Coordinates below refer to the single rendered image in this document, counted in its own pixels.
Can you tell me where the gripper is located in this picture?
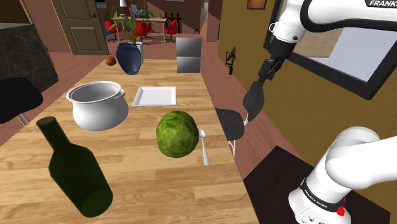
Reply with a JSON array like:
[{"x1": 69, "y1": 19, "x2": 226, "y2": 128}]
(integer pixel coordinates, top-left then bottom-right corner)
[{"x1": 257, "y1": 36, "x2": 296, "y2": 88}]

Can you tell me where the black chair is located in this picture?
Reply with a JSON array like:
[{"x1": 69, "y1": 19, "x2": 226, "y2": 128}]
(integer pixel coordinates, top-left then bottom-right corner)
[
  {"x1": 214, "y1": 81, "x2": 265, "y2": 160},
  {"x1": 0, "y1": 76, "x2": 45, "y2": 127}
]

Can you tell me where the black framed window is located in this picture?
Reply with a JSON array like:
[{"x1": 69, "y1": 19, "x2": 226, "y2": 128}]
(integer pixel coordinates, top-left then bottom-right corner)
[{"x1": 263, "y1": 0, "x2": 397, "y2": 101}]

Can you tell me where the grey metal box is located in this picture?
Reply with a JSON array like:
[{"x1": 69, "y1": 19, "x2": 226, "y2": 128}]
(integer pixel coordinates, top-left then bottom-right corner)
[{"x1": 176, "y1": 37, "x2": 202, "y2": 74}]

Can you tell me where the silver spoon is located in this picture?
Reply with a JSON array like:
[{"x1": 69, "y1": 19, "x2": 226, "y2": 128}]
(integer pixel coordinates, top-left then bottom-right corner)
[{"x1": 197, "y1": 129, "x2": 210, "y2": 167}]

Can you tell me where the red office chair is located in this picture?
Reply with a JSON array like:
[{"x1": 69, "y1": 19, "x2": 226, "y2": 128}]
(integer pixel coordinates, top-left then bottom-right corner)
[
  {"x1": 104, "y1": 18, "x2": 122, "y2": 43},
  {"x1": 164, "y1": 19, "x2": 179, "y2": 44},
  {"x1": 133, "y1": 19, "x2": 155, "y2": 42}
]

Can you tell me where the green cabbage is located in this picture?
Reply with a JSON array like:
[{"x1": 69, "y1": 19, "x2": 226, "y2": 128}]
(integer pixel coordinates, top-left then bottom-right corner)
[{"x1": 155, "y1": 110, "x2": 200, "y2": 158}]

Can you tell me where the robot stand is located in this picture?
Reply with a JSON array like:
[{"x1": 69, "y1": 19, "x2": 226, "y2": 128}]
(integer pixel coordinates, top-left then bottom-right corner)
[{"x1": 242, "y1": 144, "x2": 391, "y2": 224}]

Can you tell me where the white square plate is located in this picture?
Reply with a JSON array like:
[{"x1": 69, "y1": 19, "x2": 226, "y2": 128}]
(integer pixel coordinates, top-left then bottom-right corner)
[{"x1": 131, "y1": 86, "x2": 178, "y2": 108}]

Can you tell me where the light wooden desk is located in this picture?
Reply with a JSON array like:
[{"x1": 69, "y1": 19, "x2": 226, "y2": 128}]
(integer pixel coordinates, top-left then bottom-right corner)
[{"x1": 112, "y1": 17, "x2": 169, "y2": 45}]

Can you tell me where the dark blue vase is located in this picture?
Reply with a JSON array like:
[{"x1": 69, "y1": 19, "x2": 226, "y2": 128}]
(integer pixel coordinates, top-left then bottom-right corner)
[{"x1": 115, "y1": 42, "x2": 143, "y2": 76}]

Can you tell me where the green leafy plant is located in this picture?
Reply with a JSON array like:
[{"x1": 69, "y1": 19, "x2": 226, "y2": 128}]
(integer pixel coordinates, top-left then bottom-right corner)
[{"x1": 104, "y1": 5, "x2": 155, "y2": 45}]

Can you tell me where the wooden table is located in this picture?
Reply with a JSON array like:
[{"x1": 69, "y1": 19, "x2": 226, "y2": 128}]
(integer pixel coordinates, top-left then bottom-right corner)
[{"x1": 0, "y1": 59, "x2": 261, "y2": 224}]

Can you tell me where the white round pot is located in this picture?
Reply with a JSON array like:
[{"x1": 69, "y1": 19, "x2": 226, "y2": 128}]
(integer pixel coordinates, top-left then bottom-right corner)
[{"x1": 66, "y1": 81, "x2": 130, "y2": 132}]

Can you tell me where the brown panel door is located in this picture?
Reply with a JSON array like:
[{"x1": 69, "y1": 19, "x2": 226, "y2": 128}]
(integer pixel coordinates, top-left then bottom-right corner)
[{"x1": 50, "y1": 0, "x2": 110, "y2": 56}]

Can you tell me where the dark green glass bottle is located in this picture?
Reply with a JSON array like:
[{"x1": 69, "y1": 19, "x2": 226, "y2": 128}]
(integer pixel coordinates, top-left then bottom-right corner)
[{"x1": 36, "y1": 116, "x2": 114, "y2": 218}]

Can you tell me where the dark stone cabinet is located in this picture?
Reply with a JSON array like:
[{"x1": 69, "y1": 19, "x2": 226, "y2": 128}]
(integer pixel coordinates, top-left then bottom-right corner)
[{"x1": 0, "y1": 22, "x2": 60, "y2": 94}]

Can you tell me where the black wall fixture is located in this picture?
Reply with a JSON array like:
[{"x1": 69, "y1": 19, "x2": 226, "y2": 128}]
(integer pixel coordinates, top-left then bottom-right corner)
[{"x1": 225, "y1": 46, "x2": 237, "y2": 76}]

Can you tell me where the framed wall picture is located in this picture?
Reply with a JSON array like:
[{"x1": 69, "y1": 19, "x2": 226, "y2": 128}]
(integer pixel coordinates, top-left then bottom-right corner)
[{"x1": 246, "y1": 0, "x2": 268, "y2": 11}]

